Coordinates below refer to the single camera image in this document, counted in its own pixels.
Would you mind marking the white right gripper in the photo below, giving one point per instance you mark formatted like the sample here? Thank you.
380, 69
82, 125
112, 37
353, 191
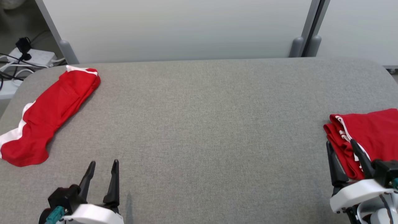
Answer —
357, 193

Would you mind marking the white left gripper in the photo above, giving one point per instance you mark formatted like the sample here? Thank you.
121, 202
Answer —
93, 214

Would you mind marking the red Bulls 23 jersey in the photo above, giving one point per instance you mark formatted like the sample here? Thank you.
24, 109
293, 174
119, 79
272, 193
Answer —
379, 130

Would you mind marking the red shorts with white stripe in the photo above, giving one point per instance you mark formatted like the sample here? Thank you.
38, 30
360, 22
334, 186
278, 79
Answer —
53, 115

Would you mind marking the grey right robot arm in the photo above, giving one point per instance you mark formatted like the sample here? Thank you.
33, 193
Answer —
373, 214

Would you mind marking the grey fabric covered table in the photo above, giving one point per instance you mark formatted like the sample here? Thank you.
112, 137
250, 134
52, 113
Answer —
202, 124

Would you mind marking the grey partition foot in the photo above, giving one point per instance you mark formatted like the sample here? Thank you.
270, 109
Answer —
296, 47
314, 46
68, 51

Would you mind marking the white flat box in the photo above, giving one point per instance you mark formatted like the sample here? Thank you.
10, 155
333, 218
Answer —
7, 92

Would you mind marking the narrow light grey partition panel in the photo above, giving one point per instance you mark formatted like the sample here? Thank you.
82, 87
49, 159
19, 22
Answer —
357, 28

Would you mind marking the black plug adapter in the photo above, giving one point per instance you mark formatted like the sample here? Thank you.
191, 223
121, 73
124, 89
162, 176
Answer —
22, 45

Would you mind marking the wide light grey partition panel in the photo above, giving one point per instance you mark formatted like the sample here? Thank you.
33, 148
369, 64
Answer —
180, 28

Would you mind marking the white sneaker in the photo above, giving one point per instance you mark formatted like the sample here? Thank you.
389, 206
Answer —
9, 3

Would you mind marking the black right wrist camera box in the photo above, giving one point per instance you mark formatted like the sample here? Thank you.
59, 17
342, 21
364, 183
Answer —
387, 171

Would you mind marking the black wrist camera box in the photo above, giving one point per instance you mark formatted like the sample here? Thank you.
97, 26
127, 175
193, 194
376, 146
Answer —
65, 196
387, 171

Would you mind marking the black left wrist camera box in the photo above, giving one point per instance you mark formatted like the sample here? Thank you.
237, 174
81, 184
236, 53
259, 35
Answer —
65, 196

